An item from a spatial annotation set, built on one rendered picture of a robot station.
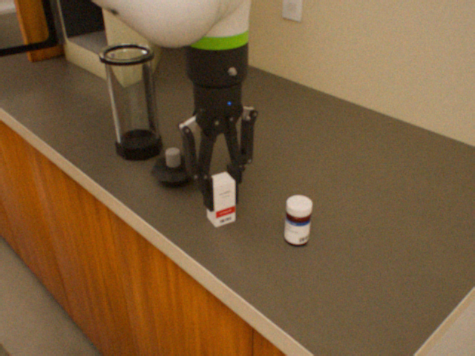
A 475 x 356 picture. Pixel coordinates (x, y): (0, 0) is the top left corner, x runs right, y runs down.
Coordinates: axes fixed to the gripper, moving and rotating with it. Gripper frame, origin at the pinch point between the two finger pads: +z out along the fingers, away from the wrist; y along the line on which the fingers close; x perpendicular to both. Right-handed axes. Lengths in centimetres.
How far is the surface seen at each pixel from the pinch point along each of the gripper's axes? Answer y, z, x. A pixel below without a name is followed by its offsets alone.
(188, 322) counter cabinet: 8.0, 30.4, -0.1
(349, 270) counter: -11.8, 6.7, 21.6
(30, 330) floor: 41, 101, -82
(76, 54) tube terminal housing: 4, 3, -91
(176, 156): 2.1, 0.6, -15.1
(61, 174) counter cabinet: 20, 18, -48
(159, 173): 5.9, 3.4, -15.0
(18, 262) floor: 40, 101, -123
